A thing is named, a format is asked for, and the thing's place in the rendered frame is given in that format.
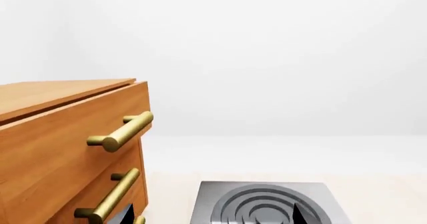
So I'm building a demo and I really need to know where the wooden drawer cabinet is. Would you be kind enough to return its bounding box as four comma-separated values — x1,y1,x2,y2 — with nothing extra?
0,77,150,224

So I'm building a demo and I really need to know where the grey stove burner plate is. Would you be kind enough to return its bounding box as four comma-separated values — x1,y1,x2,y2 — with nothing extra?
189,180,352,224

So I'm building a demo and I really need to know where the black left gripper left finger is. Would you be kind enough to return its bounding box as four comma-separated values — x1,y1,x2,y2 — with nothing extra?
107,203,135,224

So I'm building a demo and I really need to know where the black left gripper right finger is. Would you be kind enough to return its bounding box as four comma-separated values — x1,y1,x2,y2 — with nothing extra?
292,202,316,224

